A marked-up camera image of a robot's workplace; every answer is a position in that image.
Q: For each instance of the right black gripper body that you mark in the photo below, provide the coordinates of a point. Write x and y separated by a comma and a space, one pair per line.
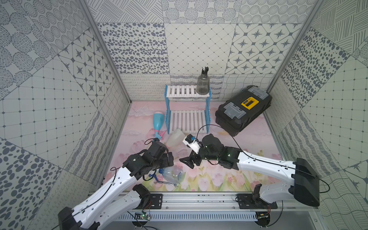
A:
205, 155

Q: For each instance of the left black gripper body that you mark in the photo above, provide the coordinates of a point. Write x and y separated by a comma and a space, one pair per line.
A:
166, 159

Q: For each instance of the clear spray bottle blue nozzle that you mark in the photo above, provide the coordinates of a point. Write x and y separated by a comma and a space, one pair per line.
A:
172, 176

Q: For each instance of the white spray bottle pink nozzle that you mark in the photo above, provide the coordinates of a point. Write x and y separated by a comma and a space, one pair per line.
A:
175, 138

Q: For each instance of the teal spray bottle pink nozzle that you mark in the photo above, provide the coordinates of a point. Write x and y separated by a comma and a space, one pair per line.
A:
158, 122

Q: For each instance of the smoky grey spray bottle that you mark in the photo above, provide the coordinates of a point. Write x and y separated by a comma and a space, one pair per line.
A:
203, 82

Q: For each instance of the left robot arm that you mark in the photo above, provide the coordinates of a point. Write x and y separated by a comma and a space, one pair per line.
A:
82, 217

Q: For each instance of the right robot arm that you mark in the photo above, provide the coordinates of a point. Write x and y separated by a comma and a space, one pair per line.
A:
298, 179

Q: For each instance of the blue and white slatted shelf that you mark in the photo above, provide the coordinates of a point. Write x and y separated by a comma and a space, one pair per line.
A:
187, 110

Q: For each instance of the left circuit board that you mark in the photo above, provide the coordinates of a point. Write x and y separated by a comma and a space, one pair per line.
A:
142, 216

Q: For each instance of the circuit board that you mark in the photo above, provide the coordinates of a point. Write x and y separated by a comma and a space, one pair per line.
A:
142, 216
263, 219

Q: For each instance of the black toolbox yellow latch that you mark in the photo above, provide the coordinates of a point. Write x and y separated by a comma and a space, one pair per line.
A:
242, 109

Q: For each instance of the right circuit board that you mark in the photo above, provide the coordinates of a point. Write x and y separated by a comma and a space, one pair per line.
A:
263, 219

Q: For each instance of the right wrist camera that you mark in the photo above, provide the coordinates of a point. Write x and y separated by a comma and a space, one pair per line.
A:
193, 143

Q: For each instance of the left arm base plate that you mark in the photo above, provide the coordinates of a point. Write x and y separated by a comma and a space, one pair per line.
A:
154, 201

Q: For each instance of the aluminium rail frame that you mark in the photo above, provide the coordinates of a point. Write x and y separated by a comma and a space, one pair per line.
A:
178, 202

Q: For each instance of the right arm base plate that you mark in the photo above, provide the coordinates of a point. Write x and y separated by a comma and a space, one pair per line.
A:
246, 201

